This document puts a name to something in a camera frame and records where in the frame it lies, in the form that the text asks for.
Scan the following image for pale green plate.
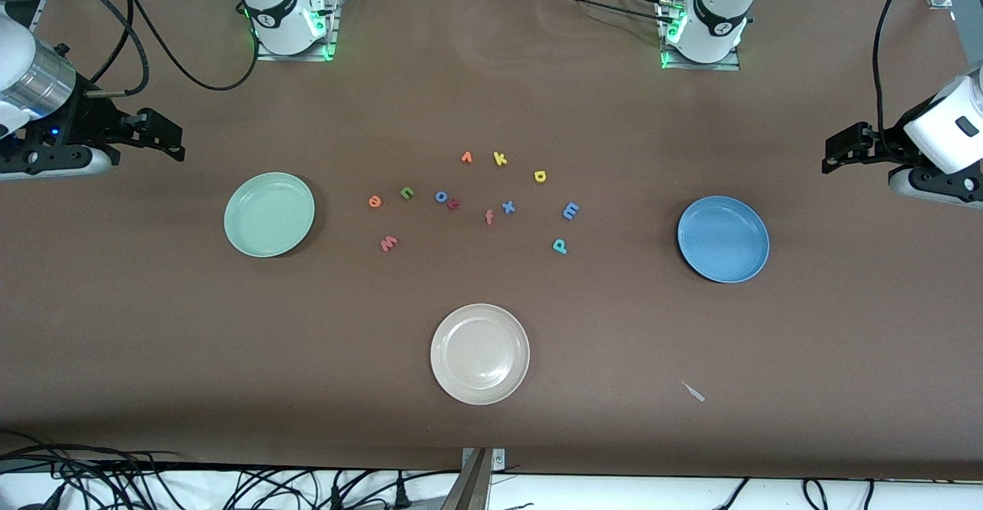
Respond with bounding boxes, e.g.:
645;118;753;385
223;172;316;258

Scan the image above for blue plate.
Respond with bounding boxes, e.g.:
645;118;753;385
677;195;770;284

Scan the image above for brown table cover sheet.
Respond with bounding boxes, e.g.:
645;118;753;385
0;0;983;482

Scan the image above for beige plate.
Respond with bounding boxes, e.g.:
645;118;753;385
430;303;531;406

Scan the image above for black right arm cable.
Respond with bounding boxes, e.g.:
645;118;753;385
46;0;260;98

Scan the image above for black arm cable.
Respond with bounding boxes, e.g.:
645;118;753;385
46;0;260;98
872;0;926;159

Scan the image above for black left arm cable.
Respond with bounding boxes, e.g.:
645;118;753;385
872;0;926;159

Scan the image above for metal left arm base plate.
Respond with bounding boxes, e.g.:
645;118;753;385
659;2;742;71

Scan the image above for tangled black floor cables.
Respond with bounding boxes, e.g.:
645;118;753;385
0;429;462;510

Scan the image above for metal table clamp bracket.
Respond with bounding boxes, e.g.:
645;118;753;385
440;447;507;510

